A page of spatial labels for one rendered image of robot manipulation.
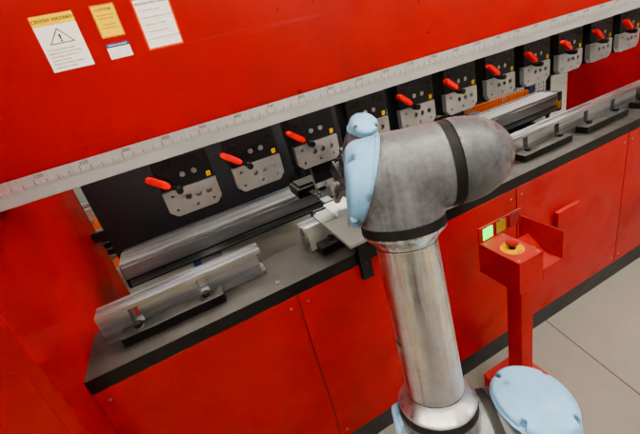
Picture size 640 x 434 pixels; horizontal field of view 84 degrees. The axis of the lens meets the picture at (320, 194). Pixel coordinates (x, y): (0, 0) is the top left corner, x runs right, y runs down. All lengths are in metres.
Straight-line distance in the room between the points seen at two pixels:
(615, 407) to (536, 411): 1.33
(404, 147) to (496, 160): 0.11
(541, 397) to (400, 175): 0.40
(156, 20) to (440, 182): 0.80
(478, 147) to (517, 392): 0.38
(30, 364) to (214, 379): 0.48
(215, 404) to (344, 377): 0.46
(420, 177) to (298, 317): 0.86
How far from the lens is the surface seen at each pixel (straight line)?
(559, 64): 1.86
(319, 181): 1.21
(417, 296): 0.50
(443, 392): 0.59
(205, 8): 1.05
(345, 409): 1.60
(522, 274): 1.31
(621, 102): 2.35
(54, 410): 1.13
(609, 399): 2.00
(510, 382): 0.68
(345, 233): 1.07
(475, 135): 0.47
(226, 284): 1.22
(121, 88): 1.03
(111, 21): 1.04
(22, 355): 1.04
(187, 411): 1.33
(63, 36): 1.05
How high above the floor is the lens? 1.54
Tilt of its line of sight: 23 degrees down
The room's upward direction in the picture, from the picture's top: 14 degrees counter-clockwise
